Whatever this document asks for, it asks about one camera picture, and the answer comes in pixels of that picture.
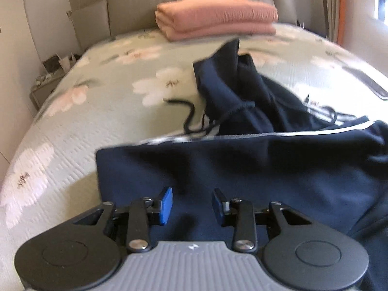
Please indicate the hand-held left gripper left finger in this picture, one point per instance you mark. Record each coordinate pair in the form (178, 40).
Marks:
(165, 205)

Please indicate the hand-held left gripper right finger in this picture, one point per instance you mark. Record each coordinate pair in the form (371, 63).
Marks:
(217, 206)

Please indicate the navy hooded jacket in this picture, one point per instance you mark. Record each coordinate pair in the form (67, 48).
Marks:
(242, 163)

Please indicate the floral quilted bedspread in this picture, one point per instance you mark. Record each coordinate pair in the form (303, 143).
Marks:
(91, 118)

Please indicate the grey nightstand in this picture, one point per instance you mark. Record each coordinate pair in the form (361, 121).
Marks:
(42, 93)

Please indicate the folded pink blanket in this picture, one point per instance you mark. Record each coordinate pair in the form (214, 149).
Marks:
(212, 15)

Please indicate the dark flat object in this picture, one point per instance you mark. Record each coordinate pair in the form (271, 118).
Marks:
(368, 82)

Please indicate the beige padded headboard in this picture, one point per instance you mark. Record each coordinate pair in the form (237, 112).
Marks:
(136, 0)

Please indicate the beige curtain with orange edge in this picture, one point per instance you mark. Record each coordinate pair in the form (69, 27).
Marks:
(335, 6)

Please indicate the window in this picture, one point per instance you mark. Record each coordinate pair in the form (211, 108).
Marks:
(381, 3)

